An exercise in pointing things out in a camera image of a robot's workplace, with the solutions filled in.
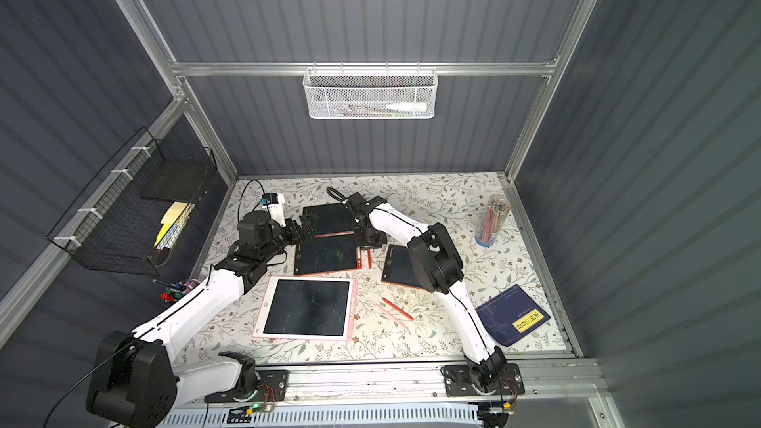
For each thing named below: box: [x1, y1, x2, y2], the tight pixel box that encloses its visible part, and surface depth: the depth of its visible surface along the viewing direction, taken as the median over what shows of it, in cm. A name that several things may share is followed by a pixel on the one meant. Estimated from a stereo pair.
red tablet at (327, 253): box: [294, 229, 363, 276], surface depth 98 cm
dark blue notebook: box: [474, 283, 552, 348], surface depth 85 cm
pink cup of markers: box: [152, 278, 202, 306], surface depth 78 cm
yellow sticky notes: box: [153, 201, 189, 248], surface depth 75 cm
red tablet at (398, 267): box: [381, 243, 426, 291], surface depth 98 cm
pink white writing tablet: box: [252, 275, 358, 342], surface depth 88 cm
